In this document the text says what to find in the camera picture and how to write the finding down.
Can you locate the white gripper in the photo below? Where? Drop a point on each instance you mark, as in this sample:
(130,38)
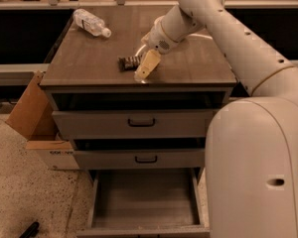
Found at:
(156,41)

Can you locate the dark chocolate rxbar wrapper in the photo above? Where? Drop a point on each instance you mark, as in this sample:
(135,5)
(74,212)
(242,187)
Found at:
(129,63)

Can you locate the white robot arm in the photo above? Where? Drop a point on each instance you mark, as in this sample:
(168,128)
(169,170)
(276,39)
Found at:
(251,151)

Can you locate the grey wooden drawer cabinet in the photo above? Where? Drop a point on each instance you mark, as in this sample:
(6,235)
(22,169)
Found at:
(84,75)

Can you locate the top grey drawer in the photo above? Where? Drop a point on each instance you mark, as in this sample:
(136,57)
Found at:
(133,124)

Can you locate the middle grey drawer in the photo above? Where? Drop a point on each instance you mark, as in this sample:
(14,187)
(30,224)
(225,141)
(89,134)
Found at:
(139,159)

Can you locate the bottom grey open drawer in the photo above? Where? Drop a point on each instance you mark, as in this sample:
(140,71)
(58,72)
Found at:
(154,203)

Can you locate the clear plastic water bottle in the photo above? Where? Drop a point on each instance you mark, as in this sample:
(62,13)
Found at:
(91,23)

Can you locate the open cardboard box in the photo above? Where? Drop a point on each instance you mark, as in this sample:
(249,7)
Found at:
(32,118)

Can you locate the black object on floor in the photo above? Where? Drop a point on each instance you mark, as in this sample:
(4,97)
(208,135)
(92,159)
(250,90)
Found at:
(31,231)

